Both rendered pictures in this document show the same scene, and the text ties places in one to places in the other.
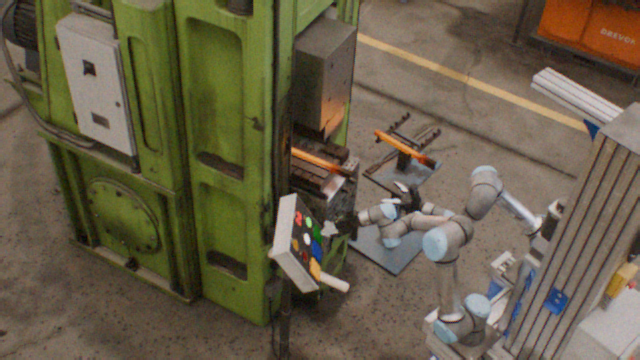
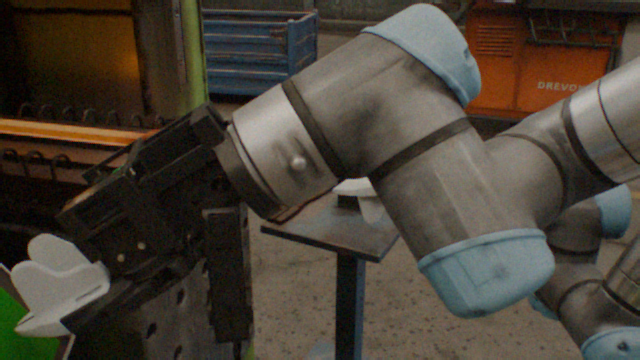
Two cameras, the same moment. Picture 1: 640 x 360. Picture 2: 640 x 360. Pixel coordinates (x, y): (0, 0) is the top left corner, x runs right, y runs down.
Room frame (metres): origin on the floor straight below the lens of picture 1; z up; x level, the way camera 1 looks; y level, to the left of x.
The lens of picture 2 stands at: (1.75, -0.17, 1.28)
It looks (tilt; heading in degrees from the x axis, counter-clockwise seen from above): 24 degrees down; 351
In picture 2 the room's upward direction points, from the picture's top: straight up
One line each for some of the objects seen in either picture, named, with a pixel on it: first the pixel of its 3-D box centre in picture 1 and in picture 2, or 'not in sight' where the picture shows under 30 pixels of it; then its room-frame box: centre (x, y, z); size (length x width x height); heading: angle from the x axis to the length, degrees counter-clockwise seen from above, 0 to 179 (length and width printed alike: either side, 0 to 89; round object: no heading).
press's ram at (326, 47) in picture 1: (302, 60); not in sight; (2.67, 0.14, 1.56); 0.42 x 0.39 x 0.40; 64
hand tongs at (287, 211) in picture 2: (401, 148); (338, 178); (3.11, -0.45, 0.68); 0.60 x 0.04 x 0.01; 139
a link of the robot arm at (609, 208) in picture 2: (442, 216); (576, 206); (2.30, -0.59, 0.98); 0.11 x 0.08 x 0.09; 64
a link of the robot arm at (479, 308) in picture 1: (475, 311); not in sight; (1.75, -0.70, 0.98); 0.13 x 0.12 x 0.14; 128
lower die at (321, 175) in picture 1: (294, 161); (30, 159); (2.63, 0.15, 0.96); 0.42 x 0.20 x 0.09; 64
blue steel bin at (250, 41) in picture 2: not in sight; (242, 54); (6.63, -0.30, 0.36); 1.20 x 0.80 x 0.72; 66
